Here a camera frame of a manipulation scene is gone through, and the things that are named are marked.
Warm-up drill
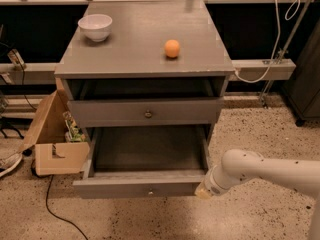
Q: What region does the grey bottom drawer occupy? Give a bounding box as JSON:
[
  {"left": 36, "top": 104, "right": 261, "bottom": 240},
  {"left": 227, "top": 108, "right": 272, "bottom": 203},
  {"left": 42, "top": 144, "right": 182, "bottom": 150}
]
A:
[{"left": 73, "top": 125, "right": 211, "bottom": 199}]

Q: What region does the open cardboard box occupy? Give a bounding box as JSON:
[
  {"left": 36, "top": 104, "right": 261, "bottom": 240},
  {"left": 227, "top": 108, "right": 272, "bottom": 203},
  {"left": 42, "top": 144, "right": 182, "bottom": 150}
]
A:
[{"left": 18, "top": 78, "right": 89, "bottom": 176}]

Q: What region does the white sneaker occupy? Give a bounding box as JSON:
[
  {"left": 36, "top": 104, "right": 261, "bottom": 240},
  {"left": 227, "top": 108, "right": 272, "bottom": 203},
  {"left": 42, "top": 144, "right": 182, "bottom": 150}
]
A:
[{"left": 0, "top": 153, "right": 23, "bottom": 178}]

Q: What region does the white ceramic bowl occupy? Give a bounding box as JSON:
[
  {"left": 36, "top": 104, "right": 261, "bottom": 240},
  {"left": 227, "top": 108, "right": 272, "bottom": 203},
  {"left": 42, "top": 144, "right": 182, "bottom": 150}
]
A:
[{"left": 78, "top": 14, "right": 113, "bottom": 42}]

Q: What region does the grey wooden drawer cabinet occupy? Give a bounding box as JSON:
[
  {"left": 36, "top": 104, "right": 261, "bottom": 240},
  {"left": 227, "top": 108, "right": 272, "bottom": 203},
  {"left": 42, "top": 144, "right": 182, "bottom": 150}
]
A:
[{"left": 54, "top": 0, "right": 236, "bottom": 135}]

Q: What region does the orange fruit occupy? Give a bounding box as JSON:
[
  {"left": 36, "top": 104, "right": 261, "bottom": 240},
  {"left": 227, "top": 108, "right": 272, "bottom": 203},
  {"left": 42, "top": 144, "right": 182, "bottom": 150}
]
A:
[{"left": 164, "top": 39, "right": 180, "bottom": 58}]

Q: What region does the white cable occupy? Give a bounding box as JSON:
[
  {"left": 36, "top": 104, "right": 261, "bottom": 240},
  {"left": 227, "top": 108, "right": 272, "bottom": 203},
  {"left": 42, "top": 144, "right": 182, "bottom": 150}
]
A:
[{"left": 233, "top": 0, "right": 302, "bottom": 84}]

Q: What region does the black floor cable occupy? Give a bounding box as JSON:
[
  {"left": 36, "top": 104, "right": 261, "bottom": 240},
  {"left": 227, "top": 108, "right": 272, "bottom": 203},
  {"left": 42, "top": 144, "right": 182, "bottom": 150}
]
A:
[{"left": 30, "top": 159, "right": 90, "bottom": 240}]

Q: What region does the grey middle drawer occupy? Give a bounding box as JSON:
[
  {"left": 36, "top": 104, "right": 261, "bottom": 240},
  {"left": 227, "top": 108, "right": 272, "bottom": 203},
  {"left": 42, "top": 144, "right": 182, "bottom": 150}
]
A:
[{"left": 68, "top": 97, "right": 223, "bottom": 128}]

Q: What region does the dark grey cabinet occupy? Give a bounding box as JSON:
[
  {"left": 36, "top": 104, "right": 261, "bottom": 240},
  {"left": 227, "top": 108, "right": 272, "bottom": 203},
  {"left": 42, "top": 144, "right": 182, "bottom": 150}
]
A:
[{"left": 283, "top": 20, "right": 320, "bottom": 127}]

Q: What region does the green white package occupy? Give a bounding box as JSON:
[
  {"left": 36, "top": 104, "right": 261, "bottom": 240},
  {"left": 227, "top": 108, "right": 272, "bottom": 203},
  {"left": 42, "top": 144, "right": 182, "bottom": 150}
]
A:
[{"left": 63, "top": 111, "right": 86, "bottom": 143}]

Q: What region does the metal tripod pole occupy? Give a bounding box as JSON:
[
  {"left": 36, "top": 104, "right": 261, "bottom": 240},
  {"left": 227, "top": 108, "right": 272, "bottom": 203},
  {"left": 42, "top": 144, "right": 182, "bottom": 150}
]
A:
[{"left": 258, "top": 0, "right": 320, "bottom": 109}]

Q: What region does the grey drawer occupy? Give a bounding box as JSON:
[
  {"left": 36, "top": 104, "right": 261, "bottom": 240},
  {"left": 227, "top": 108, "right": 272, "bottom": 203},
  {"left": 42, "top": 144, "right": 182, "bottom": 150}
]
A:
[
  {"left": 73, "top": 125, "right": 211, "bottom": 199},
  {"left": 68, "top": 97, "right": 223, "bottom": 128}
]

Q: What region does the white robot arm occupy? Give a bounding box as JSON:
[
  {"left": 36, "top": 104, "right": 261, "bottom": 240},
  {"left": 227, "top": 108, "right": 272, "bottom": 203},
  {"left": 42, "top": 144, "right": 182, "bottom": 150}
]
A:
[{"left": 195, "top": 149, "right": 320, "bottom": 240}]

